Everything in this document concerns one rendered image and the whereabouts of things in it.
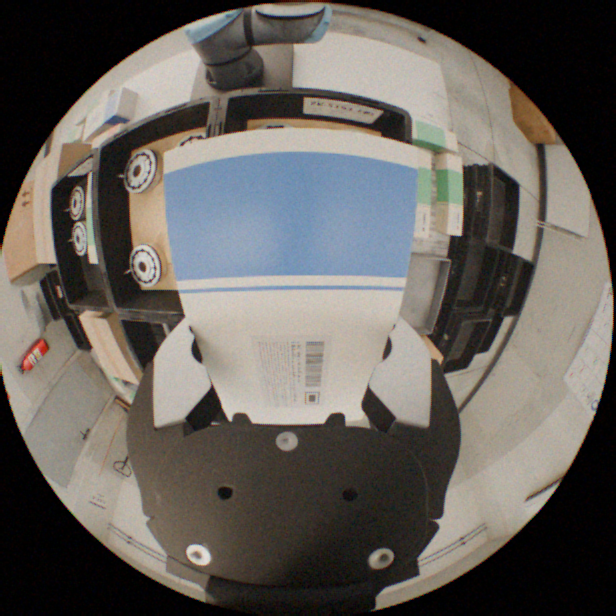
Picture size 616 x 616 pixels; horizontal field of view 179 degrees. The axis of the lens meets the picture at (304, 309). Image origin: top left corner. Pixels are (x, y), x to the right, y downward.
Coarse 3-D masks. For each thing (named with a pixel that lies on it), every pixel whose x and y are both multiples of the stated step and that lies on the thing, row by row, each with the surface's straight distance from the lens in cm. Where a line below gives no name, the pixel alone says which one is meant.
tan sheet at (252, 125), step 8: (248, 120) 45; (256, 120) 44; (264, 120) 44; (272, 120) 44; (280, 120) 44; (288, 120) 44; (296, 120) 43; (304, 120) 44; (312, 120) 44; (248, 128) 44; (256, 128) 44; (320, 128) 43; (328, 128) 43; (336, 128) 44; (344, 128) 44; (352, 128) 44; (360, 128) 45
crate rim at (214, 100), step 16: (208, 96) 39; (160, 112) 43; (176, 112) 41; (128, 128) 48; (208, 128) 35; (96, 160) 54; (96, 176) 53; (96, 192) 52; (96, 208) 51; (96, 224) 52; (112, 288) 53; (112, 304) 54
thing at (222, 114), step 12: (228, 96) 37; (240, 96) 36; (252, 96) 36; (324, 96) 35; (336, 96) 35; (348, 96) 36; (360, 96) 37; (384, 108) 37; (396, 108) 38; (408, 120) 38; (216, 132) 34; (408, 132) 37; (408, 144) 36
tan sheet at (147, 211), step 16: (160, 144) 53; (176, 144) 50; (160, 192) 50; (144, 208) 53; (160, 208) 49; (144, 224) 53; (160, 224) 50; (144, 240) 53; (160, 240) 50; (144, 288) 58; (160, 288) 54; (176, 288) 51
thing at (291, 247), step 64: (192, 192) 10; (256, 192) 9; (320, 192) 9; (384, 192) 10; (192, 256) 10; (256, 256) 9; (320, 256) 9; (384, 256) 10; (192, 320) 12; (256, 320) 10; (320, 320) 10; (384, 320) 11; (256, 384) 14; (320, 384) 14
